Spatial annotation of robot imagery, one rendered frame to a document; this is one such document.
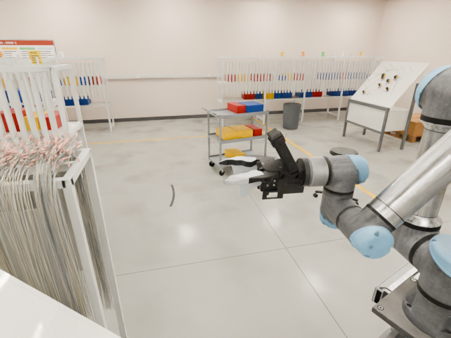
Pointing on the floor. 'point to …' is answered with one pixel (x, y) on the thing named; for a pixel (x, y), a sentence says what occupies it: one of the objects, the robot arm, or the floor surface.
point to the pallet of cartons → (415, 130)
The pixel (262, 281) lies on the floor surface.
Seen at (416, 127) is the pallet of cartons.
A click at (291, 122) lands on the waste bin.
